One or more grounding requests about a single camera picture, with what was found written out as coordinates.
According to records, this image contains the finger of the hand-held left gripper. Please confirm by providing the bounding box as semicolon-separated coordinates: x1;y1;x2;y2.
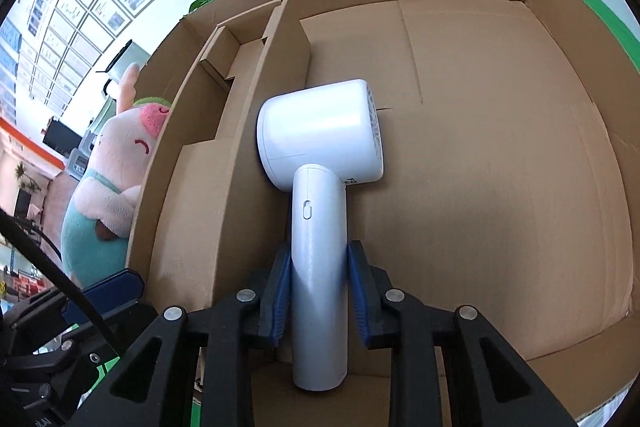
62;268;147;326

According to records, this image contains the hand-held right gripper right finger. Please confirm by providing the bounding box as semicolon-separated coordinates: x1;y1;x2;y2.
346;240;580;427

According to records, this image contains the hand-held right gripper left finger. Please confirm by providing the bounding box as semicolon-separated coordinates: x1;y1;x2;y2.
65;241;295;427

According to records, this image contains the narrow cardboard insert tray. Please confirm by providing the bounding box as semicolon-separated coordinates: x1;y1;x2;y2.
147;0;312;313

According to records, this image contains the pink pig plush toy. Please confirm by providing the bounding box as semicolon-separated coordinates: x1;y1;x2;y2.
61;63;173;288

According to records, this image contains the white hair dryer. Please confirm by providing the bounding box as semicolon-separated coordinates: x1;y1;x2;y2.
256;78;386;392

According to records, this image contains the large cardboard box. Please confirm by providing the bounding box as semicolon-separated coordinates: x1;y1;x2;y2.
125;0;640;427

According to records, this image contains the grey plastic stool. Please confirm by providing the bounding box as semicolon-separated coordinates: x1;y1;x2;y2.
67;132;101;180

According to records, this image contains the black cabinet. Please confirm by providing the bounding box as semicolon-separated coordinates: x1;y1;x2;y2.
42;117;81;152

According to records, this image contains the white thermos jug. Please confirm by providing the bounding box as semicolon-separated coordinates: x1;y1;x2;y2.
102;39;151;95

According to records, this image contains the black cable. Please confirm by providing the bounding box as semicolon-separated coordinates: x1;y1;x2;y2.
0;209;121;358

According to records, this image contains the blue wall poster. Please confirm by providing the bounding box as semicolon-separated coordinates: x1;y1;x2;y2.
0;19;23;128

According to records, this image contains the wall of framed certificates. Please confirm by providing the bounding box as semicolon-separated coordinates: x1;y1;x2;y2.
17;0;156;112

